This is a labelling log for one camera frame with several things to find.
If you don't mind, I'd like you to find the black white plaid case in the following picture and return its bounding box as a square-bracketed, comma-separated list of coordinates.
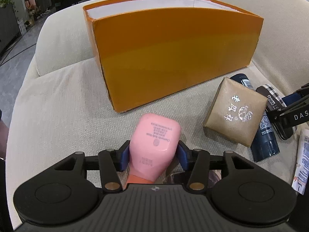
[256, 84, 297, 140]

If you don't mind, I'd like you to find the dark navy shampoo bottle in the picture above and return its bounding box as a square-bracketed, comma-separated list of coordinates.
[229, 73, 281, 163]

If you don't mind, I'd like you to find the pink lotion bottle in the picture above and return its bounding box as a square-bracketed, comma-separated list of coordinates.
[126, 113, 181, 184]

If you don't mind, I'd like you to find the brown kraft paper box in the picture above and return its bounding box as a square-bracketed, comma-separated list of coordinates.
[203, 78, 268, 147]

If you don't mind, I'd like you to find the white tube with label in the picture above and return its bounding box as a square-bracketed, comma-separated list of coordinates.
[292, 129, 309, 195]

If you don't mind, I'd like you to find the orange cardboard box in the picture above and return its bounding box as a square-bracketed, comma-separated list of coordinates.
[83, 0, 263, 113]

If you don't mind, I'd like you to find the dark grey cabinet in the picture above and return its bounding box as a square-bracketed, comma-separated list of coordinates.
[0, 4, 20, 53]

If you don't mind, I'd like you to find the green trailing plant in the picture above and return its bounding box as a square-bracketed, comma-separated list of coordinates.
[0, 0, 14, 8]

